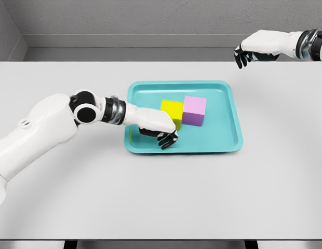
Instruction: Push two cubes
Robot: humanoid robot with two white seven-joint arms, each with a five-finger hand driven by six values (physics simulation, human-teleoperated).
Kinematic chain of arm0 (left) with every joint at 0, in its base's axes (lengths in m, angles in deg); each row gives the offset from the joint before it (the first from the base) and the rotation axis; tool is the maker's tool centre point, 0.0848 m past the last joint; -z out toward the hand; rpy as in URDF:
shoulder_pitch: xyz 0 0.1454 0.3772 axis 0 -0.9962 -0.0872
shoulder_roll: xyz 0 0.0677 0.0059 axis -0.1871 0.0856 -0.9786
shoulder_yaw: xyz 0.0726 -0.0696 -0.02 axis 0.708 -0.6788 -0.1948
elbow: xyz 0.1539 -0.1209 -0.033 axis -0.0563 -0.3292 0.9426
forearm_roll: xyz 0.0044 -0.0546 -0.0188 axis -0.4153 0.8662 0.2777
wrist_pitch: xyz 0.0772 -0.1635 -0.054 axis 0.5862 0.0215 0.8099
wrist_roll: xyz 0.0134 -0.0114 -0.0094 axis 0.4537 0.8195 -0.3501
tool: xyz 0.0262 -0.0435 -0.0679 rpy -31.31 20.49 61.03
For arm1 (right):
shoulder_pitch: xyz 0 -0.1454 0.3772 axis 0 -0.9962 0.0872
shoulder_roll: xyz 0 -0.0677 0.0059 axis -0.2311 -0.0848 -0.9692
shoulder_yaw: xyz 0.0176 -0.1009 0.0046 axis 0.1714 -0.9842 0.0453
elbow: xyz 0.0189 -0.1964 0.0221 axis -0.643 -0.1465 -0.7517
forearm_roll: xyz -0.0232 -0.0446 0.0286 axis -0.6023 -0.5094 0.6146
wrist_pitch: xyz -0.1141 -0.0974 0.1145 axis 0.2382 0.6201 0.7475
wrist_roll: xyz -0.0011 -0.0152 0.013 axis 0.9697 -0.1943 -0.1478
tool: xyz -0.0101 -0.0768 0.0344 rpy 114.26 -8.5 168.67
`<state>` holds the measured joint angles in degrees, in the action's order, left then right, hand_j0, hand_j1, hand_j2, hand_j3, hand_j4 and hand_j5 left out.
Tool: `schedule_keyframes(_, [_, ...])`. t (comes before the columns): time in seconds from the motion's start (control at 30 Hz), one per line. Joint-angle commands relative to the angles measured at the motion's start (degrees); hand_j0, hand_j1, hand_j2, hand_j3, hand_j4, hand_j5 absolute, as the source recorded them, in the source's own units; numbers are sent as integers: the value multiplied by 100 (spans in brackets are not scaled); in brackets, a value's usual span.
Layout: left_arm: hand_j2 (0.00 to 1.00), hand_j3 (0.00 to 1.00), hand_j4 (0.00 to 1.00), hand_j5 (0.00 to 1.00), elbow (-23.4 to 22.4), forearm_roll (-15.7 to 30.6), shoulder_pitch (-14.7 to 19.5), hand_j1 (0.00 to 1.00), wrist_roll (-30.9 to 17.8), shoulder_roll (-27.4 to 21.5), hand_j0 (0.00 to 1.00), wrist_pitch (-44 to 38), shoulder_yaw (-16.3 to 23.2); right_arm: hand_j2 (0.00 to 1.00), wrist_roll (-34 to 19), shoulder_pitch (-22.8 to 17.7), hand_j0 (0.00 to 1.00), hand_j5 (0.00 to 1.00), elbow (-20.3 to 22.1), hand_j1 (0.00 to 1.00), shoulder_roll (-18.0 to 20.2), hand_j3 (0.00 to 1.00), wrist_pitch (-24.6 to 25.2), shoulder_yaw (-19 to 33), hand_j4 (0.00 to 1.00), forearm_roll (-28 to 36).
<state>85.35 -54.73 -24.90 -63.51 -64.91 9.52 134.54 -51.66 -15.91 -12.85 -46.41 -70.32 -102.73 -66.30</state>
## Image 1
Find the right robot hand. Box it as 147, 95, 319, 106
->
233, 29, 283, 70

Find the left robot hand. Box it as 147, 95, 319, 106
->
138, 108, 179, 150

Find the yellow cube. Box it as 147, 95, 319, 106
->
160, 100, 184, 132

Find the pink cube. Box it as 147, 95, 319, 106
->
181, 95, 207, 127

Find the teal tray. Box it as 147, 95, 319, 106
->
124, 80, 244, 156

